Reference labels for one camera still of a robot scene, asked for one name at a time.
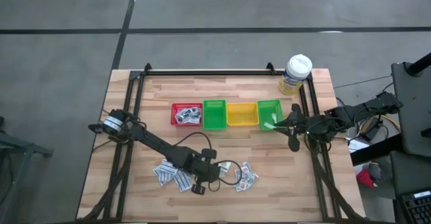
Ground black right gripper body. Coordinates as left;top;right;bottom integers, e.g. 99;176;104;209
284;103;316;153

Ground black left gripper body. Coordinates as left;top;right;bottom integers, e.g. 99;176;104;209
190;148;223;196

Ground green plastic basket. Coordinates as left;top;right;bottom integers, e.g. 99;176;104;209
257;100;286;132
202;99;228;131

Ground yellow plastic basket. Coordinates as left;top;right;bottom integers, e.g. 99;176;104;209
226;102;260;127

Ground Lysol wipes canister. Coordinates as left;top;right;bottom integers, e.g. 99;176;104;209
278;54;313;96

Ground white paper sheet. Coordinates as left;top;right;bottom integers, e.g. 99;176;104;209
346;139;370;154

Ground red plastic basket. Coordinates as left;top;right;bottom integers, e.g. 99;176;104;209
170;102;203;127

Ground black power supply box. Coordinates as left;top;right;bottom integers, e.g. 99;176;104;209
362;119;385;143

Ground black metal bar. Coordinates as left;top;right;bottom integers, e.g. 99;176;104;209
350;133;403;166

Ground red cloth bundle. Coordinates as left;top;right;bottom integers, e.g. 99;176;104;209
356;169;375;188

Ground grey cloth bundle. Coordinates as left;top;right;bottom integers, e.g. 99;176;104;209
368;162;385;182

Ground grey side table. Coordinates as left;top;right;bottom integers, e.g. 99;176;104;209
390;61;431;159

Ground dark grey desk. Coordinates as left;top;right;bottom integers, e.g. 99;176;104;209
390;149;431;224

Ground black pole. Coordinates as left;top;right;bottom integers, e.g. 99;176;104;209
405;52;431;77

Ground black keyboard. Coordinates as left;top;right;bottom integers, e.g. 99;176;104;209
400;189;431;224

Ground black stand legs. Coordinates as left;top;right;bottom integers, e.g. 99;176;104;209
0;116;55;224

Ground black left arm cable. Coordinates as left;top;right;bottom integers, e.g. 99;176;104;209
173;131;243;193

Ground thin black floor cable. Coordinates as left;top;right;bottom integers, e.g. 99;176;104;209
333;75;393;90

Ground black table edge rail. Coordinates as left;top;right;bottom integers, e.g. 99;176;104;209
77;62;366;223

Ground yellow cable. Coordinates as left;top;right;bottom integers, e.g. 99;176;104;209
360;113;401;133

